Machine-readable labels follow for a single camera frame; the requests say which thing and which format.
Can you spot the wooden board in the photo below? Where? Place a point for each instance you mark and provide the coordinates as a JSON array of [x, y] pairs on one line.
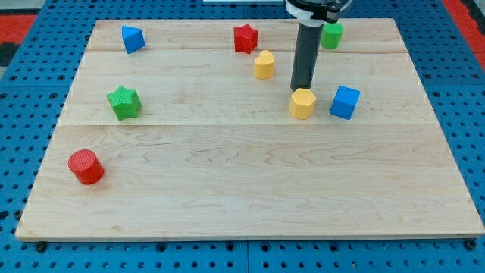
[[216, 155]]

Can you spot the green cylinder block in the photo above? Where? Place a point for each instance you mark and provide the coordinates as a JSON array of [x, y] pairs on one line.
[[332, 35]]

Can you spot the red cylinder block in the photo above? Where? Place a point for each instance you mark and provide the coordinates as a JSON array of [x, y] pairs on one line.
[[86, 167]]

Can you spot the red star block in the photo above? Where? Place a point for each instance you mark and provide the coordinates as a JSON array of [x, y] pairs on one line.
[[245, 38]]

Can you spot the blue cube block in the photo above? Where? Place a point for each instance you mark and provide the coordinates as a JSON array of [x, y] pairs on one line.
[[344, 102]]

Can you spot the yellow heart block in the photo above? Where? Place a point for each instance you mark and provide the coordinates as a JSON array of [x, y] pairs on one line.
[[264, 65]]

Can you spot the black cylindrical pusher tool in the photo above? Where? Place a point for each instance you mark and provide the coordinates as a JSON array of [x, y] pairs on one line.
[[306, 53]]

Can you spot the yellow hexagon block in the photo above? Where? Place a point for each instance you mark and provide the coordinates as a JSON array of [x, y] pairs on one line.
[[302, 103]]

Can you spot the green star block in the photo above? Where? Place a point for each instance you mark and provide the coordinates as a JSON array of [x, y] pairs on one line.
[[124, 102]]

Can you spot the blue triangle block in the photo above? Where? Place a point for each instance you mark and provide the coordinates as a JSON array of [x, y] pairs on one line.
[[133, 38]]

